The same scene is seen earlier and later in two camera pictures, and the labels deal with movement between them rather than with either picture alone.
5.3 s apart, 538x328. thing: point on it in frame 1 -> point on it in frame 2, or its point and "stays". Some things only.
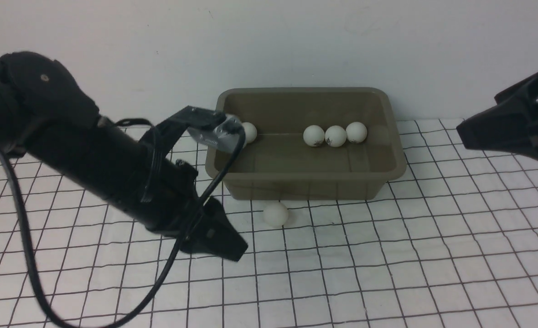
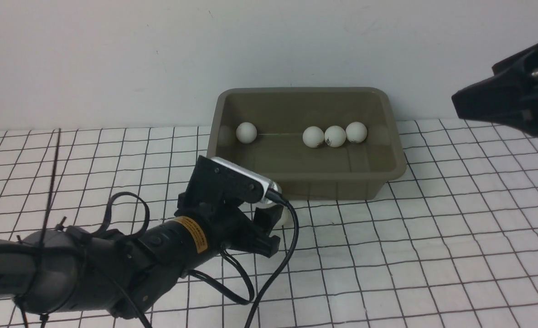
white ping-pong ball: (335, 135) stays
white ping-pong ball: (251, 131) stays
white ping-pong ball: (356, 132) stays
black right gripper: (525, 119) -> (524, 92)
